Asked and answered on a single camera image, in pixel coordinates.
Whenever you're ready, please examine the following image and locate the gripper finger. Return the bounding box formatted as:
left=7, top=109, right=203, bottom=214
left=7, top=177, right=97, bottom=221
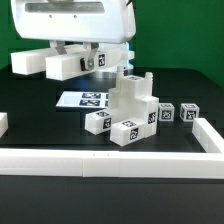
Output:
left=50, top=40, right=66, bottom=55
left=80, top=43, right=99, bottom=71

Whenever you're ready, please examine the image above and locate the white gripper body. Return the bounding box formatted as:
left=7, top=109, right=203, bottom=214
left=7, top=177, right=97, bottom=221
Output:
left=10, top=0, right=136, bottom=44

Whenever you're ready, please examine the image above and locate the white chair back part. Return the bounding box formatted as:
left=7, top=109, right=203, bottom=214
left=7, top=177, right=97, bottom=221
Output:
left=11, top=43, right=135, bottom=81

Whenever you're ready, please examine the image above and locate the white chair seat part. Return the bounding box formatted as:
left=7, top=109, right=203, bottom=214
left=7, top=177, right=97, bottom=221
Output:
left=108, top=66, right=159, bottom=137

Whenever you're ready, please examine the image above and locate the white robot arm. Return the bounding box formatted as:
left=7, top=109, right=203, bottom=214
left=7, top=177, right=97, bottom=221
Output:
left=10, top=0, right=136, bottom=81

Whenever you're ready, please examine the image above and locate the white tagged cube left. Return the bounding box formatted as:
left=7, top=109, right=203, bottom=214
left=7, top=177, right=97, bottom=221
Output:
left=158, top=103, right=175, bottom=122

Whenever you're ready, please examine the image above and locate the white tagged cube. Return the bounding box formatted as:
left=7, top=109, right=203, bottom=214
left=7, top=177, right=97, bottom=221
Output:
left=180, top=103, right=200, bottom=122
left=158, top=103, right=175, bottom=122

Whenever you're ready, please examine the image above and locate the white block at left edge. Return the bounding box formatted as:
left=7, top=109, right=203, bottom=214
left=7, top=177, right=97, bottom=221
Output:
left=0, top=112, right=8, bottom=138

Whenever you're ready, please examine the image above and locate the white tagged cube right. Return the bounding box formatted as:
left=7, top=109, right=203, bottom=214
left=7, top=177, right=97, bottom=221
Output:
left=180, top=103, right=200, bottom=122

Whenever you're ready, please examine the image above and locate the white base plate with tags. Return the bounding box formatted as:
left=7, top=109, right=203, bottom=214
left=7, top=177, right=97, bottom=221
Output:
left=56, top=91, right=108, bottom=108

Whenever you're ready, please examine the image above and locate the white U-shaped fence frame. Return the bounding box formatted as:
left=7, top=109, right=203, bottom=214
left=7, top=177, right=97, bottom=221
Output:
left=0, top=118, right=224, bottom=179

